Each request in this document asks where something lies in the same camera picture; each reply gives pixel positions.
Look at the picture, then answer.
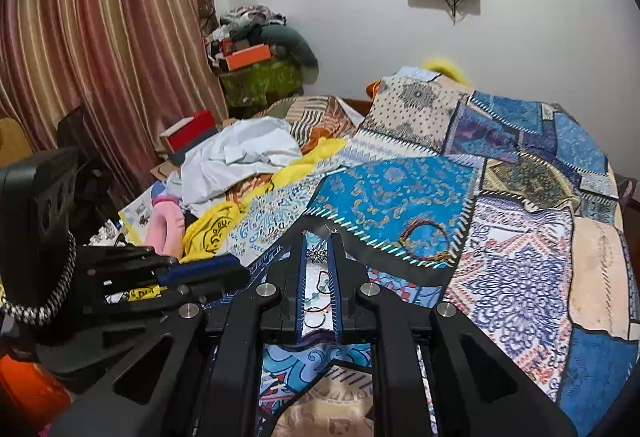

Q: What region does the patchwork blanket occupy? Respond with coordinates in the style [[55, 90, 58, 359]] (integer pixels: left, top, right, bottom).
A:
[[220, 64, 632, 437]]

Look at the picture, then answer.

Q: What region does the pile of clothes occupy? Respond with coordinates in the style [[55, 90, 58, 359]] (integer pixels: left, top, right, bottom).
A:
[[204, 6, 321, 84]]

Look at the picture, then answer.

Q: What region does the black chair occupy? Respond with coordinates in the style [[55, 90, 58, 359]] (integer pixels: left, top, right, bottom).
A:
[[55, 106, 128, 200]]

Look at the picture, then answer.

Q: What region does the pink plush item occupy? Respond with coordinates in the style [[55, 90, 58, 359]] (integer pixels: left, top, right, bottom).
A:
[[146, 196, 187, 261]]

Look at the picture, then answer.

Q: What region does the cardboard piece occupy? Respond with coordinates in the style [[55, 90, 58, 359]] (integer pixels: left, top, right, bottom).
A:
[[150, 149, 187, 184]]

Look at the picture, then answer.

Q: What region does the printed booklet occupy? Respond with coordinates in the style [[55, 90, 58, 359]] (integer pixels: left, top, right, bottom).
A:
[[119, 192, 162, 246]]

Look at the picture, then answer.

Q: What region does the braided cord bracelet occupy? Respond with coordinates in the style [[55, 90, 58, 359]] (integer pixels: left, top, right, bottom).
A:
[[399, 223, 450, 263]]

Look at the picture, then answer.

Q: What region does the white cloth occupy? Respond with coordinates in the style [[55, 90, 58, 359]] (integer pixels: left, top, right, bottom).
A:
[[179, 116, 304, 218]]

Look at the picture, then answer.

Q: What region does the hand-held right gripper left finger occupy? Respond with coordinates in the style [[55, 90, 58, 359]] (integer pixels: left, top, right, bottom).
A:
[[50, 232, 308, 437]]

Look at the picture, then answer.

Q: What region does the grey backpack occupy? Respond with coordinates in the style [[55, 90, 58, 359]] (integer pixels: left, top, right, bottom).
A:
[[617, 174, 639, 208]]

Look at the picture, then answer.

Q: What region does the braided coiled cable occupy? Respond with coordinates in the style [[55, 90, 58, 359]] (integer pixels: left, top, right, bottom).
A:
[[0, 232, 79, 326]]

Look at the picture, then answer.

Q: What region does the red box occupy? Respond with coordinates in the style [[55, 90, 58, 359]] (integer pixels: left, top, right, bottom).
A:
[[159, 110, 219, 153]]

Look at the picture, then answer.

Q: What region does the yellow plastic seat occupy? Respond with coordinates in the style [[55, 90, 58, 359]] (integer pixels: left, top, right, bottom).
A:
[[420, 57, 472, 86]]

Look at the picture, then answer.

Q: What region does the orange striped blanket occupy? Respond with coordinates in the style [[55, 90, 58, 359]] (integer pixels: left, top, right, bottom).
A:
[[254, 95, 367, 154]]

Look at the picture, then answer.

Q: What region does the purple heart-shaped jewelry box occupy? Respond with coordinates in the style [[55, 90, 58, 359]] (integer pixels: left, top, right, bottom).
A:
[[292, 261, 376, 348]]

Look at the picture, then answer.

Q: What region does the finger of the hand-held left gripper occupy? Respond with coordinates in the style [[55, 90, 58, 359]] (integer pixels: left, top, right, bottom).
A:
[[102, 282, 206, 315], [75, 244, 252, 292]]

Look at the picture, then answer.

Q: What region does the black monitor cable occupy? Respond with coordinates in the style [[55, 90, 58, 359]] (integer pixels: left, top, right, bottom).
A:
[[444, 0, 469, 26]]

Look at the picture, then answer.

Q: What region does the yellow printed bag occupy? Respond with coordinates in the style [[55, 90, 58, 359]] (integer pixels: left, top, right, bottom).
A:
[[182, 202, 252, 263]]

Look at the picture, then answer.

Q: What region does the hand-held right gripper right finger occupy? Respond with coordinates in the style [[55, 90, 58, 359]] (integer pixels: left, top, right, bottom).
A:
[[327, 233, 581, 437]]

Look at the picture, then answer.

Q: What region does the green patterned cloth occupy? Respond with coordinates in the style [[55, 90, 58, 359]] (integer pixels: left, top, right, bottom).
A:
[[217, 59, 306, 108]]

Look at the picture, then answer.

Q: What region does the orange box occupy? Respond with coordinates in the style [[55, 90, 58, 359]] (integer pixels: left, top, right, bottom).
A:
[[225, 43, 275, 72]]

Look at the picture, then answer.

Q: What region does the striped brown curtain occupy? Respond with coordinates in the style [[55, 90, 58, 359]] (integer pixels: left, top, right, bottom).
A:
[[0, 0, 232, 200]]

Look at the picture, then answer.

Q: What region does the yellow cloth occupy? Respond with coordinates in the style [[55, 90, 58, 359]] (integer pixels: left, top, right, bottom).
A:
[[269, 137, 349, 184]]

